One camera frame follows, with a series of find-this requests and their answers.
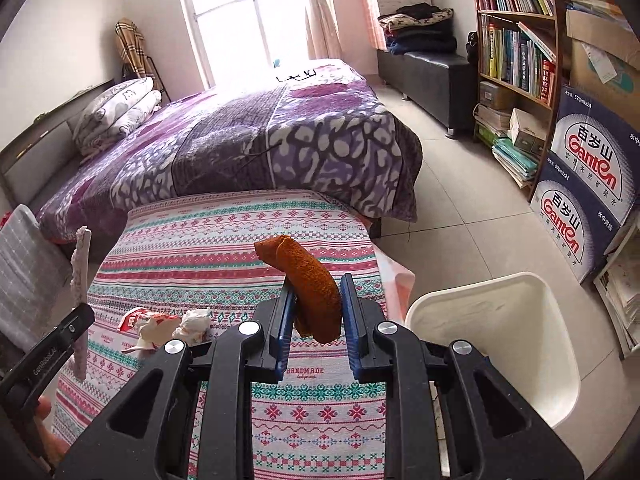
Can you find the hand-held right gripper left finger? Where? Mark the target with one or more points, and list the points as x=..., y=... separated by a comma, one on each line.
x=282, y=332

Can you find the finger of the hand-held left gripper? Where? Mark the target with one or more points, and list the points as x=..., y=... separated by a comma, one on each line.
x=62, y=337

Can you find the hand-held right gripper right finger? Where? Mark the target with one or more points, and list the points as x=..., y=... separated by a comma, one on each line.
x=352, y=330

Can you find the long orange peel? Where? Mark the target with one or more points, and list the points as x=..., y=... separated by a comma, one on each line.
x=310, y=280

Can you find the pink fuzzy strip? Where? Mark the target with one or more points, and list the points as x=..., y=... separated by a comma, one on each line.
x=81, y=280

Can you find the white plastic bin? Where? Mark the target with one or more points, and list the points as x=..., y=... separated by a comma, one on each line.
x=500, y=310

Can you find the person's left hand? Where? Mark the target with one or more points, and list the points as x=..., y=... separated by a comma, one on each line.
x=54, y=447

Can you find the pink undercloth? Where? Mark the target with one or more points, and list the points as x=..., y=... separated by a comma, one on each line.
x=397, y=280

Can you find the grey striped cushion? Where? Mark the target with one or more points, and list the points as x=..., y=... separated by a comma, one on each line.
x=27, y=270

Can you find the red snack wrapper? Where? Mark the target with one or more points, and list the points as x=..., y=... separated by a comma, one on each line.
x=147, y=322

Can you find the crumpled white tissue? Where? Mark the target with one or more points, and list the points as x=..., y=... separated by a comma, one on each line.
x=192, y=325

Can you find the patterned woven tablecloth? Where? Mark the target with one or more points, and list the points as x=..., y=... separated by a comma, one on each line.
x=225, y=240

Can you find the purple patterned bed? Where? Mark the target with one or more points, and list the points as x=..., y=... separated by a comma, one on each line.
x=225, y=130

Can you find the folded printed quilt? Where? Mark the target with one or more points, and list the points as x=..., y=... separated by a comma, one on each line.
x=117, y=112

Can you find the stack of thin books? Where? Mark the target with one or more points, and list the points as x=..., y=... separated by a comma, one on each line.
x=510, y=157

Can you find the blue printed carton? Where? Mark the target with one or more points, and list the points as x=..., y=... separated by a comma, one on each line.
x=597, y=150
x=570, y=230

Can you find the black bench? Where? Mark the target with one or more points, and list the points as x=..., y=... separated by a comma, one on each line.
x=425, y=80

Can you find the small white box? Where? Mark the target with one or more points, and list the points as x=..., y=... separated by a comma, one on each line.
x=527, y=127

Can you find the stack of magazines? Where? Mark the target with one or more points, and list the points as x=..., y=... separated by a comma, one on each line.
x=622, y=290

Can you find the plaid cloth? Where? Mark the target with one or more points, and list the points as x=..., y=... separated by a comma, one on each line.
x=134, y=47

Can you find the black bag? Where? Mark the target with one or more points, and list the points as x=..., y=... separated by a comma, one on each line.
x=472, y=47

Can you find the pile of folded clothes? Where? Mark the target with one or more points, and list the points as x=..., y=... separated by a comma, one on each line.
x=417, y=27

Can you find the bright window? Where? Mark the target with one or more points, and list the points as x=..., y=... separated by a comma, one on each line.
x=240, y=15

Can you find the pale curtain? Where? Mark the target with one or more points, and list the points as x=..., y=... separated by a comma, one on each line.
x=320, y=10

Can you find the wooden bookshelf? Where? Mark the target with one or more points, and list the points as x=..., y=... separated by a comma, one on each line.
x=562, y=50

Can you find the brown cardboard box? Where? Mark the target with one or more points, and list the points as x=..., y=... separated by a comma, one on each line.
x=605, y=60

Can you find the dark bed frame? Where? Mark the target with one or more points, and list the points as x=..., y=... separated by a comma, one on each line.
x=45, y=130

